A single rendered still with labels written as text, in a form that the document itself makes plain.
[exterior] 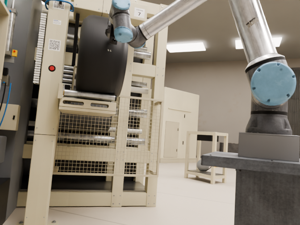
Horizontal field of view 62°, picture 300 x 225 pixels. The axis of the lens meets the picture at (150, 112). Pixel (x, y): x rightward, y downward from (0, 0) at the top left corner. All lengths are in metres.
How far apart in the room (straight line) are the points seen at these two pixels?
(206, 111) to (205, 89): 0.83
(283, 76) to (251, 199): 0.50
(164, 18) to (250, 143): 0.74
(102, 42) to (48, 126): 0.64
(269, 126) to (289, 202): 0.30
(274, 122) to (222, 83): 8.63
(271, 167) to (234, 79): 8.84
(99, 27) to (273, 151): 1.22
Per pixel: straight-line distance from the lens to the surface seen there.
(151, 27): 1.39
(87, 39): 1.66
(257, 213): 1.15
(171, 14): 1.38
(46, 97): 1.79
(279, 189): 1.14
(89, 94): 1.71
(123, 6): 1.34
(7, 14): 1.63
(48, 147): 1.78
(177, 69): 10.21
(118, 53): 1.65
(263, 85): 1.00
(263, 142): 1.13
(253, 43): 1.08
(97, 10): 2.26
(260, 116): 1.18
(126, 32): 1.29
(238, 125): 9.51
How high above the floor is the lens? 0.66
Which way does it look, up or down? 5 degrees up
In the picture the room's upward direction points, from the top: 4 degrees clockwise
